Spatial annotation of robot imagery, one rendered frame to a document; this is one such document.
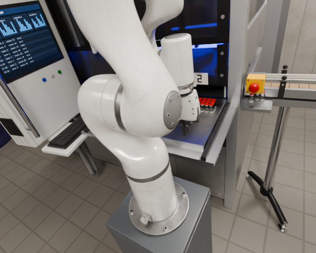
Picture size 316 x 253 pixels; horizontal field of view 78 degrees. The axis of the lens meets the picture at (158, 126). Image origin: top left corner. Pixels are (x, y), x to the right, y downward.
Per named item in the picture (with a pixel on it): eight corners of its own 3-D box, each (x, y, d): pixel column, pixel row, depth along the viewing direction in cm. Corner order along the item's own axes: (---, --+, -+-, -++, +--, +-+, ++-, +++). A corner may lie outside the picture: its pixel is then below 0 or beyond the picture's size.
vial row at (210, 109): (180, 107, 104) (179, 100, 101) (214, 111, 95) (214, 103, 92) (178, 109, 102) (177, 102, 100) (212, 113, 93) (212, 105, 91)
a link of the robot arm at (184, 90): (199, 76, 60) (199, 85, 62) (173, 76, 65) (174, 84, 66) (189, 88, 55) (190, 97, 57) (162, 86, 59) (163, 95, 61)
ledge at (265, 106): (245, 97, 105) (245, 94, 104) (273, 99, 99) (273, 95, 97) (240, 110, 95) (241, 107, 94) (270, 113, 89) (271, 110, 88)
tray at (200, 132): (177, 102, 109) (176, 97, 107) (224, 107, 96) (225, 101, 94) (146, 140, 86) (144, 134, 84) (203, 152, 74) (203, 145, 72)
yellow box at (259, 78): (247, 86, 94) (249, 72, 90) (264, 87, 90) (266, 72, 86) (245, 93, 89) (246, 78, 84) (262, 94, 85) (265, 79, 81)
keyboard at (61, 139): (90, 109, 139) (89, 107, 137) (106, 110, 133) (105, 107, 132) (47, 146, 109) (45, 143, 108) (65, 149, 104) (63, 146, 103)
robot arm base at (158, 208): (171, 249, 50) (159, 208, 40) (117, 219, 60) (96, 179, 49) (198, 191, 63) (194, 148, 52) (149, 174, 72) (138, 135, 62)
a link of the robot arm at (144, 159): (154, 189, 44) (126, 93, 30) (97, 167, 53) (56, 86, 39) (177, 153, 52) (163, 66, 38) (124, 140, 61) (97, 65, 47)
